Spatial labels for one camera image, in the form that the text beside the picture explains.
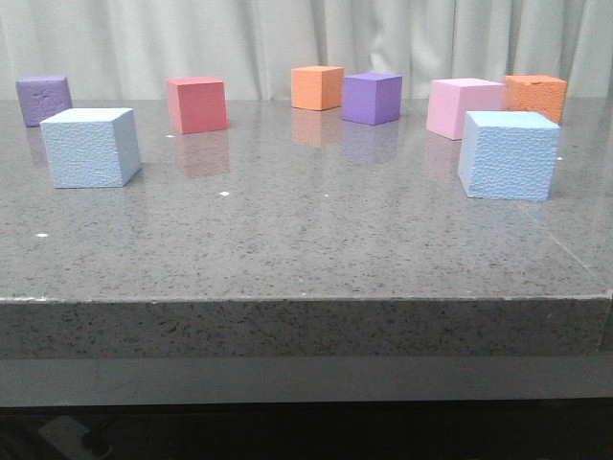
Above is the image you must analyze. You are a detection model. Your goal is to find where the light blue foam block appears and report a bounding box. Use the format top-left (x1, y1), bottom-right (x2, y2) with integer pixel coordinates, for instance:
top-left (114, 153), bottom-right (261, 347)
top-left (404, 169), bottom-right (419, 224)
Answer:
top-left (458, 111), bottom-right (560, 201)
top-left (40, 107), bottom-right (142, 188)

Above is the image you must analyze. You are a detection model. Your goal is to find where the orange foam block centre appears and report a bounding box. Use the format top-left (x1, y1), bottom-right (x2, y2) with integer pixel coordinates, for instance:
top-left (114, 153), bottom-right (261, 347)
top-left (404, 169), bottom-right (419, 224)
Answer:
top-left (291, 65), bottom-right (345, 111)

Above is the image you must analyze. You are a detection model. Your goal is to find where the orange foam block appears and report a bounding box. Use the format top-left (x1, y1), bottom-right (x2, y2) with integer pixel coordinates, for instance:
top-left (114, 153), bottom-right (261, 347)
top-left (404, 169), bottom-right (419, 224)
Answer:
top-left (291, 65), bottom-right (345, 111)
top-left (504, 75), bottom-right (567, 124)

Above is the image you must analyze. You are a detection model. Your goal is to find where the purple foam block centre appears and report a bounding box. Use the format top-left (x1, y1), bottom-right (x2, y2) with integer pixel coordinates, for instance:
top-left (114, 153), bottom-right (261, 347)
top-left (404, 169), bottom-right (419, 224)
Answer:
top-left (342, 73), bottom-right (402, 126)

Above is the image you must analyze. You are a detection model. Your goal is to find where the purple foam block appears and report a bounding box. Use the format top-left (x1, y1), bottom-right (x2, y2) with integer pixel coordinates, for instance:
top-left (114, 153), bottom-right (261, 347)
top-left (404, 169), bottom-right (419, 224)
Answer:
top-left (342, 73), bottom-right (402, 126)
top-left (15, 75), bottom-right (73, 127)

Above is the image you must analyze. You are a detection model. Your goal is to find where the red foam block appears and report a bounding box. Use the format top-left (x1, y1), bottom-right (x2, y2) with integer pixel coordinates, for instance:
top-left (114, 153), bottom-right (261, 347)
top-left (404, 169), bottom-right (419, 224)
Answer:
top-left (166, 77), bottom-right (228, 134)

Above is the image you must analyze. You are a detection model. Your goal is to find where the pink foam block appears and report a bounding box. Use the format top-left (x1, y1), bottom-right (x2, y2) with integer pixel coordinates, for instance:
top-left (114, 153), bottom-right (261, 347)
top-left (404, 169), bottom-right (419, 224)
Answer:
top-left (426, 78), bottom-right (505, 140)

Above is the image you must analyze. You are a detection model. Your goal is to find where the orange foam block right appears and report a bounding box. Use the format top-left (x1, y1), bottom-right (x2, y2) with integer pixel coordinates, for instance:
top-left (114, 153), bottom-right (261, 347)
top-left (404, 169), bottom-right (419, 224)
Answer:
top-left (504, 75), bottom-right (567, 124)

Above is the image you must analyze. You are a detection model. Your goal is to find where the white pleated curtain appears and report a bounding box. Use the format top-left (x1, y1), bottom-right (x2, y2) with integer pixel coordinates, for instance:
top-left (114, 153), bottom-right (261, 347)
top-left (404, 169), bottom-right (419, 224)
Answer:
top-left (1, 1), bottom-right (612, 100)

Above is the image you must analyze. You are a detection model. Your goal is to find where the purple foam block far left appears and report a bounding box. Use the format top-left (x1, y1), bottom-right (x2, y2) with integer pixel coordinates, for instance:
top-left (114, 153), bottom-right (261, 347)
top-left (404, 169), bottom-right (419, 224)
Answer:
top-left (15, 75), bottom-right (73, 127)

